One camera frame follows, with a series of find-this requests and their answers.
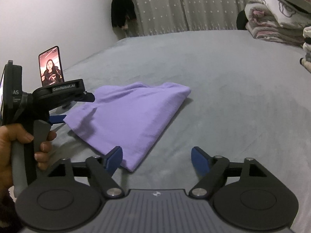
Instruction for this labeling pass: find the grey bed blanket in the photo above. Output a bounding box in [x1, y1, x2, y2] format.
[0, 29, 311, 233]

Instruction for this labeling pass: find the grey star-patterned curtain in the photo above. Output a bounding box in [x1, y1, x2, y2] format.
[119, 0, 261, 38]

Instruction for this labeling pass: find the person's left hand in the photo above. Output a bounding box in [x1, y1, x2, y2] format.
[0, 123, 57, 192]

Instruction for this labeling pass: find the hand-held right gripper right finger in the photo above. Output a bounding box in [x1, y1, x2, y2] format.
[189, 146, 266, 198]

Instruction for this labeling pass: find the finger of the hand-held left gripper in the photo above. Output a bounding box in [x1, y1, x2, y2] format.
[49, 115, 67, 125]
[83, 91, 96, 103]

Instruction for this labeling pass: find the grey and pink pillow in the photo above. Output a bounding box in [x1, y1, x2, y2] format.
[255, 0, 311, 28]

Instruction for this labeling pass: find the folded beige garment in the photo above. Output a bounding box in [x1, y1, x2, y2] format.
[300, 58, 311, 73]

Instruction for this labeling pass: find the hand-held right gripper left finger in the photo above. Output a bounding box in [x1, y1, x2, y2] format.
[47, 146, 123, 198]

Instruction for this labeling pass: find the black smartphone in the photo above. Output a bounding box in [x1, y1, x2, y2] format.
[38, 46, 65, 86]

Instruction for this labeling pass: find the purple shirt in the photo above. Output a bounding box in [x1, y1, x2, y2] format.
[63, 82, 191, 173]

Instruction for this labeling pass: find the black cloth bundle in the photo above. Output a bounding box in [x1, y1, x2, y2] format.
[237, 11, 248, 30]

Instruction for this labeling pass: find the black hanging garment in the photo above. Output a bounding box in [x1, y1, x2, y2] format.
[111, 0, 137, 30]

